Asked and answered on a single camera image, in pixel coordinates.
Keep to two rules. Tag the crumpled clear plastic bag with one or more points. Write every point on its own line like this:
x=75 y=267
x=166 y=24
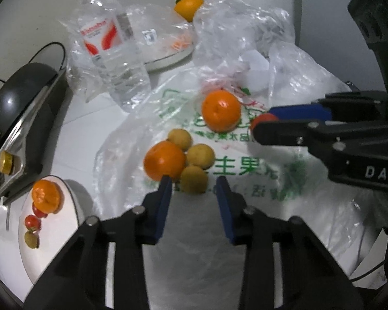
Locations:
x=239 y=16

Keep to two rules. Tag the stainless steel induction cooker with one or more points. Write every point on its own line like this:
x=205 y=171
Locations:
x=35 y=129

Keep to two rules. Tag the cherry tomato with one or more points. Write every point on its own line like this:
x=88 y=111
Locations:
x=38 y=211
x=32 y=222
x=262 y=118

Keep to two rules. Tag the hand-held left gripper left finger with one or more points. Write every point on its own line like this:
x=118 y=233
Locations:
x=161 y=210

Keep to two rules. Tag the large orange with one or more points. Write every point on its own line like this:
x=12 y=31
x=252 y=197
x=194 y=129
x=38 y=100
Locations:
x=189 y=6

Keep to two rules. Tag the white dish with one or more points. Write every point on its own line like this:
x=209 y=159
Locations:
x=168 y=59

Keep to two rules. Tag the clear plastic water bottle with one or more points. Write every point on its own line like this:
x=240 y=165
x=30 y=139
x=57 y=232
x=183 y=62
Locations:
x=110 y=55

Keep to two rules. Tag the tangerine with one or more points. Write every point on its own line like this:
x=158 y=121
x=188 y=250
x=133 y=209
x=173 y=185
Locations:
x=165 y=160
x=221 y=109
x=45 y=197

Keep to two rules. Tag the white plate with black rim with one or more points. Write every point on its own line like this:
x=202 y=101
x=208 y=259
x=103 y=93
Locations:
x=58 y=242

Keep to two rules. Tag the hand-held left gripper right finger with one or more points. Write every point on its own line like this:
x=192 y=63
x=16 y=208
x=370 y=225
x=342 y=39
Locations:
x=226 y=213

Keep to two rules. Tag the green printed plastic bag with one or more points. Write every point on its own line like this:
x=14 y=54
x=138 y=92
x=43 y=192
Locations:
x=262 y=174

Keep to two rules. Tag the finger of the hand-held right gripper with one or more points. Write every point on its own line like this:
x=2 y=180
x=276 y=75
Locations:
x=300 y=112
x=278 y=133

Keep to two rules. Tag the longan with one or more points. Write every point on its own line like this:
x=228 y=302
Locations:
x=31 y=239
x=200 y=155
x=180 y=139
x=194 y=179

